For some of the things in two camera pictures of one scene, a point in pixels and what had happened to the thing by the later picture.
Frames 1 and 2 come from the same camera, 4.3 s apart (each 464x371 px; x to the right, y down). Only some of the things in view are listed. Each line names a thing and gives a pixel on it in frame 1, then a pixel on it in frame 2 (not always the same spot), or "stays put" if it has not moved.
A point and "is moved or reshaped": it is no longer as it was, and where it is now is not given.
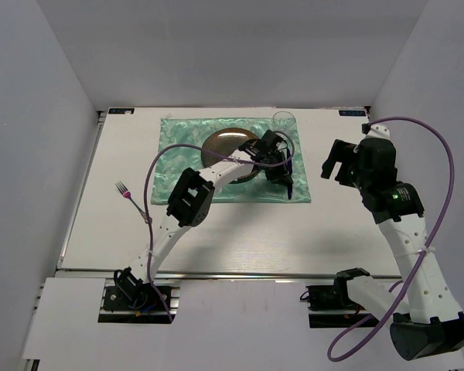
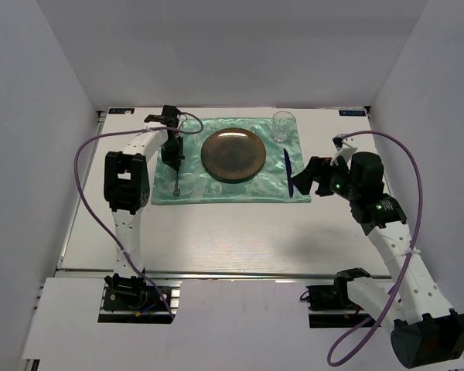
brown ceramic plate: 226,141 stays put
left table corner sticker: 121,110 stays put
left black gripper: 281,175 -> 174,160
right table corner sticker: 352,112 stays put
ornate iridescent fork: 127,194 is moved or reshaped
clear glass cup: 284,121 stays put
